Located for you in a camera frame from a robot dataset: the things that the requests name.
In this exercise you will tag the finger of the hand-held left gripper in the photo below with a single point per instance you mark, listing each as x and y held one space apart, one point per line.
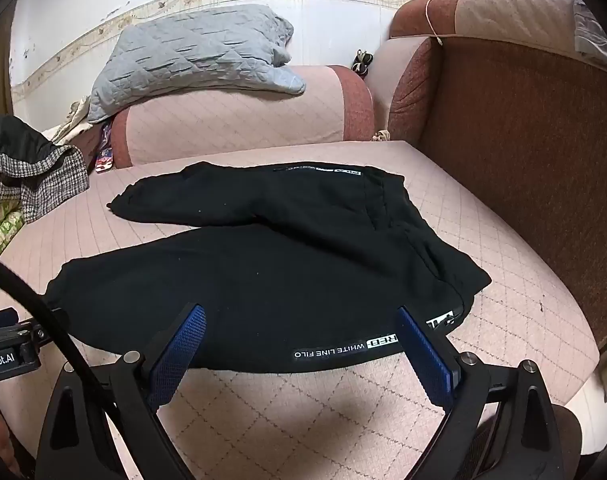
48 327

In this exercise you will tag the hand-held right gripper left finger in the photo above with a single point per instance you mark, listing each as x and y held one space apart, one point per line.
184 344

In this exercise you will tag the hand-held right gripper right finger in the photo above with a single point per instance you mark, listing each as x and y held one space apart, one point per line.
426 355

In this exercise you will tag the black pants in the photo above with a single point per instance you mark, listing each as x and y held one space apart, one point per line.
283 270

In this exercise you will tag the green patterned cloth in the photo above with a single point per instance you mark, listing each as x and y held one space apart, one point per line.
0 227

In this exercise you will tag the checked tweed cloth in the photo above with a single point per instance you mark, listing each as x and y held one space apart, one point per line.
48 180

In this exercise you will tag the colourful printed packet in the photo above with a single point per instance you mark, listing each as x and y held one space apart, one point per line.
104 152

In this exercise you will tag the black cloth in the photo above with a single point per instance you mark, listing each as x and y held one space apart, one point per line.
10 135

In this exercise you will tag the beige crumpled cloth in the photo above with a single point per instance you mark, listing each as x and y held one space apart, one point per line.
73 117

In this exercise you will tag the pink and brown sofa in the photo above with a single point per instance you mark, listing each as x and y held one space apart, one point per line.
508 160

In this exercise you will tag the grey quilted pillow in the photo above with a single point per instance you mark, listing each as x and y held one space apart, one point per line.
193 55

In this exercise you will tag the grey cloth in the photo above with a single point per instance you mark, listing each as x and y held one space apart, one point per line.
596 35

